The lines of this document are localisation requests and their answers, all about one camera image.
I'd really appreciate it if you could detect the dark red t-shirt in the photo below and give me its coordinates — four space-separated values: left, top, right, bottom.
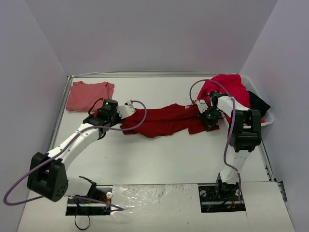
123 104 205 139

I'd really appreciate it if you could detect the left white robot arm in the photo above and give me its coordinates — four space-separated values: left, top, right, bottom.
27 99 121 202

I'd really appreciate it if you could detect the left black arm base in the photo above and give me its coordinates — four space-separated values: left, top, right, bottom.
64 176 113 216

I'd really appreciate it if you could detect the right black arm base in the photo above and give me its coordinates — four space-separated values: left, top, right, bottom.
198 180 246 213

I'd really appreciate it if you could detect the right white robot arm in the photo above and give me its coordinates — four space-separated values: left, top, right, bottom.
195 91 261 200

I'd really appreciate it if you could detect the folded salmon pink t-shirt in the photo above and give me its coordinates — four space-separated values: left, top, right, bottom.
66 81 114 112

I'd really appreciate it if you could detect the bright pink t-shirt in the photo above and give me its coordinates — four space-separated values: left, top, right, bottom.
197 74 252 126

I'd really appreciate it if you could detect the black garment in basket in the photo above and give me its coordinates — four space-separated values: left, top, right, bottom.
248 91 271 117

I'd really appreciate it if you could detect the white plastic laundry basket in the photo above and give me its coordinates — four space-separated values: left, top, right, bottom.
241 75 274 127

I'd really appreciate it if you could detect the white foreground cover board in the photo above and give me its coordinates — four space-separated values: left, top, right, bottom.
18 182 294 232

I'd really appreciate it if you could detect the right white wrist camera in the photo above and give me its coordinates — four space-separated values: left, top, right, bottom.
192 100 209 113

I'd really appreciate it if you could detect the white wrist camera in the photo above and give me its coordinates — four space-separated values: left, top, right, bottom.
117 100 136 119
192 100 209 113

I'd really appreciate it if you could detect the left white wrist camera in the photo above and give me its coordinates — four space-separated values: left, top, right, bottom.
117 100 136 119

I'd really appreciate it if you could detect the thin black cable loop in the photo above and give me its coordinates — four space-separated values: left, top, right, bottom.
74 195 91 230

